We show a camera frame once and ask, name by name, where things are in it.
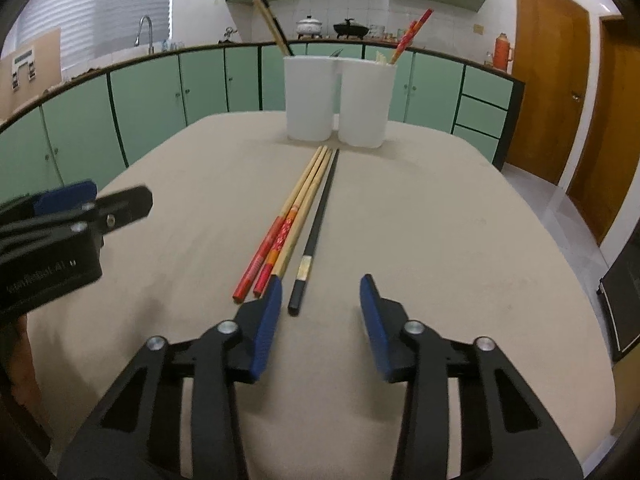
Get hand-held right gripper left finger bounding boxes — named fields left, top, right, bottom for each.
left=57, top=276, right=284, bottom=480

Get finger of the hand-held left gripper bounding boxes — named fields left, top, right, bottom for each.
left=0, top=180, right=98, bottom=226
left=0, top=186, right=153, bottom=251

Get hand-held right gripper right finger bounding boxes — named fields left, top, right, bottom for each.
left=360, top=274, right=585, bottom=480

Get red-handled wooden chopstick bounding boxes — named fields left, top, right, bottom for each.
left=394, top=20, right=419, bottom=63
left=253, top=146, right=329, bottom=297
left=232, top=145, right=323, bottom=304
left=389, top=8, right=434, bottom=66

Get plain wooden chopstick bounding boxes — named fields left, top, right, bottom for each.
left=270, top=148, right=335, bottom=283

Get white double utensil holder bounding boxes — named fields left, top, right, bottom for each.
left=283, top=55, right=398, bottom=149

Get wooden and black chopsticks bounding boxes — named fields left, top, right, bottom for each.
left=252, top=0, right=293, bottom=57

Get green base kitchen cabinets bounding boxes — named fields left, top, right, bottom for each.
left=0, top=40, right=525, bottom=196

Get brown cardboard panel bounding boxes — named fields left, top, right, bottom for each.
left=0, top=27, right=63, bottom=121

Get metal kitchen faucet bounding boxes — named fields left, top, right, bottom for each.
left=136, top=15, right=156, bottom=56

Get white window blind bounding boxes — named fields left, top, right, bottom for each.
left=15, top=0, right=176, bottom=63

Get black appliance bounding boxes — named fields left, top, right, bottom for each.
left=597, top=247, right=640, bottom=363

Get white cooking pot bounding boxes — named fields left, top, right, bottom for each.
left=296, top=16, right=322, bottom=40

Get black wok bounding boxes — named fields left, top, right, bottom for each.
left=333, top=18, right=371, bottom=40

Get orange thermos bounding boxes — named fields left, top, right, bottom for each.
left=494, top=32, right=515, bottom=73

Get wooden door with handle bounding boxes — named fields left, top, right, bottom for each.
left=502, top=0, right=592, bottom=187

